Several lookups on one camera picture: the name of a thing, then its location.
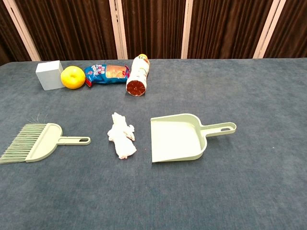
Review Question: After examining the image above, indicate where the light green plastic dustpan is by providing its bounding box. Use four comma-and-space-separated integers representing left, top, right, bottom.
150, 113, 237, 163

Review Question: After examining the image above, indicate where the white paper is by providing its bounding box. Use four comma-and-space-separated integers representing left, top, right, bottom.
107, 112, 138, 160

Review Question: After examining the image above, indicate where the light green hand broom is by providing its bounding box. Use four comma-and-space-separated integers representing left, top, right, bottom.
0, 114, 92, 165

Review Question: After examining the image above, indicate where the white drink bottle yellow cap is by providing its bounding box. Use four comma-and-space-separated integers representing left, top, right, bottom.
126, 53, 151, 97

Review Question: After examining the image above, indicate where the blue snack bag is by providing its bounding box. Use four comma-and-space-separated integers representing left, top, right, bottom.
83, 64, 131, 88

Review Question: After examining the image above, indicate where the brown pleated curtain panel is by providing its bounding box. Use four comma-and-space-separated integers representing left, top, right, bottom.
187, 0, 274, 59
0, 0, 32, 67
14, 0, 118, 61
121, 0, 187, 60
263, 0, 307, 58

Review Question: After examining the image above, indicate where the yellow round fruit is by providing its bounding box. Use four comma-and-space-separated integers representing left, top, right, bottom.
60, 66, 86, 90

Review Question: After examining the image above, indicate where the white cube box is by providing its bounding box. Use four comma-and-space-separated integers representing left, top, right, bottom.
35, 60, 65, 91

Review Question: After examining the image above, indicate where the white screen frame post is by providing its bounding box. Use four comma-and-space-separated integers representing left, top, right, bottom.
109, 0, 128, 60
2, 0, 42, 62
253, 0, 287, 59
180, 0, 194, 59

